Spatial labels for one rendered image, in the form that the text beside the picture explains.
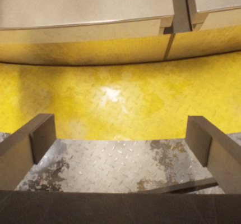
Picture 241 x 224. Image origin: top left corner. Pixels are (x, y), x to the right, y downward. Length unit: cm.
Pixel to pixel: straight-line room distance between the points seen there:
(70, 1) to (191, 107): 48
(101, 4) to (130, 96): 34
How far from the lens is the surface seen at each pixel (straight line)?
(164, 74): 66
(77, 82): 69
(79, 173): 69
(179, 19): 47
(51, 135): 17
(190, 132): 16
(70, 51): 59
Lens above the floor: 63
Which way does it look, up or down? 80 degrees down
